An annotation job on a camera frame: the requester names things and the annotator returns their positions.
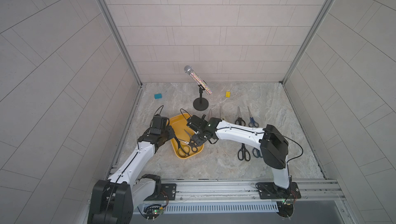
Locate small grey scissors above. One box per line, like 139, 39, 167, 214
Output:
184, 129, 198, 152

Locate cream handled scissors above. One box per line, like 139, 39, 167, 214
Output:
219, 106, 224, 120

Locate yellow storage box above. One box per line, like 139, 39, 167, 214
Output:
170, 114, 205, 159

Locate yellow grip black scissors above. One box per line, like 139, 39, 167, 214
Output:
174, 136, 190, 158

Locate black handled scissors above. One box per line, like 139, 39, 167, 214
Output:
235, 107, 246, 126

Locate large black scissors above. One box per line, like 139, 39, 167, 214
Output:
237, 144, 251, 162

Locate dark blue handled scissors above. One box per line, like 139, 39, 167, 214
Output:
252, 148, 263, 158

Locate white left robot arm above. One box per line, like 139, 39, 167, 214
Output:
87, 125, 175, 224

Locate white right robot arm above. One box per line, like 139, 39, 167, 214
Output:
187, 115, 290, 189

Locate black microphone stand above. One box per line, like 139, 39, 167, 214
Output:
193, 85, 209, 111

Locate teal block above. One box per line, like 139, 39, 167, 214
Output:
154, 94, 163, 99

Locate glitter microphone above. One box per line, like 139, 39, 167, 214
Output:
184, 65, 212, 95

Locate left circuit board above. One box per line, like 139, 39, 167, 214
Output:
137, 204, 165, 221

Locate circuit board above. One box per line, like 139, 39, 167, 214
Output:
277, 202, 294, 218
137, 204, 165, 221

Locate white vent grille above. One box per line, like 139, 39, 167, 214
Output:
164, 202, 279, 214

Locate right circuit board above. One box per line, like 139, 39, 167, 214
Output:
277, 202, 294, 218

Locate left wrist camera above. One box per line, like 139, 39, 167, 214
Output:
150, 114, 169, 130

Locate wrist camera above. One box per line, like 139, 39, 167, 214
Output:
150, 114, 169, 130
187, 114, 208, 132

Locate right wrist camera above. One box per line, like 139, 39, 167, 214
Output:
187, 114, 208, 132

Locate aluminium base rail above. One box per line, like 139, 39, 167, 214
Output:
86, 179, 345, 204

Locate aluminium corner post left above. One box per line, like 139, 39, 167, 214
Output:
96, 0, 143, 88

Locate aluminium corner post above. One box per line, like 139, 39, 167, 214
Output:
96, 0, 143, 88
280, 0, 335, 86

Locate aluminium corner post right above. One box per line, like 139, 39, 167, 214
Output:
280, 0, 335, 86

